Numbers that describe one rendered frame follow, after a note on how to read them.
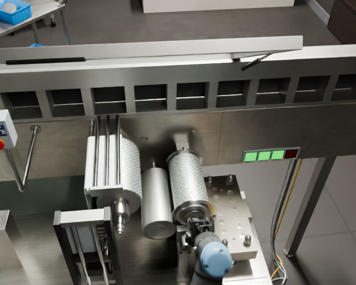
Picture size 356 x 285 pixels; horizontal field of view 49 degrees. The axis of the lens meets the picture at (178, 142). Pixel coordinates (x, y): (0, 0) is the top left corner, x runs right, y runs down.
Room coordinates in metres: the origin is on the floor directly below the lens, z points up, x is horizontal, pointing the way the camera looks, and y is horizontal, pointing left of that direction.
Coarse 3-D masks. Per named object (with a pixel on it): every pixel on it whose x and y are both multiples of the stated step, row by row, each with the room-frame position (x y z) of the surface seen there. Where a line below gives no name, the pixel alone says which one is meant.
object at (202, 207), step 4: (192, 204) 0.82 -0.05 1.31; (196, 204) 0.82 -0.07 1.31; (200, 204) 0.83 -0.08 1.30; (184, 208) 0.81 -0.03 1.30; (188, 208) 0.81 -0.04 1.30; (192, 208) 0.81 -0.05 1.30; (196, 208) 0.82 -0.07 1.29; (200, 208) 0.82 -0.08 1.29; (204, 208) 0.82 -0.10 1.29; (180, 212) 0.81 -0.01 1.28; (184, 212) 0.81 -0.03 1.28; (204, 212) 0.82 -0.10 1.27; (208, 212) 0.82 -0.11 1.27; (180, 216) 0.81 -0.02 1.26; (208, 216) 0.82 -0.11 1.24; (180, 220) 0.81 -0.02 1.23; (184, 224) 0.81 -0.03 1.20
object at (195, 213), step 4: (188, 212) 0.81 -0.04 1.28; (192, 212) 0.81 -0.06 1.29; (196, 212) 0.81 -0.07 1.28; (200, 212) 0.81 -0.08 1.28; (184, 216) 0.80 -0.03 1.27; (188, 216) 0.80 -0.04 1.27; (192, 216) 0.81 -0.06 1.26; (196, 216) 0.81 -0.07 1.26; (200, 216) 0.81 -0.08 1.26; (204, 216) 0.81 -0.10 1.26; (184, 220) 0.80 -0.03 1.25
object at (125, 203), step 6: (120, 198) 0.79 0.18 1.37; (114, 204) 0.77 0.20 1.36; (120, 204) 0.77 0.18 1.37; (126, 204) 0.78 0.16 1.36; (114, 210) 0.75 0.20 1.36; (120, 210) 0.74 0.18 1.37; (126, 210) 0.75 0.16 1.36; (114, 216) 0.73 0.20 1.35; (126, 216) 0.74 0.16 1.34; (114, 222) 0.73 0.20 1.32
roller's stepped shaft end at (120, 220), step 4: (116, 216) 0.74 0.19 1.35; (120, 216) 0.73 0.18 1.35; (116, 220) 0.72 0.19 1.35; (120, 220) 0.72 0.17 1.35; (124, 220) 0.73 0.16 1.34; (116, 224) 0.71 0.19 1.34; (120, 224) 0.70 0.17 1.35; (124, 224) 0.71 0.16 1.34; (116, 228) 0.69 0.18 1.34; (120, 228) 0.69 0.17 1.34; (120, 232) 0.68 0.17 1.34
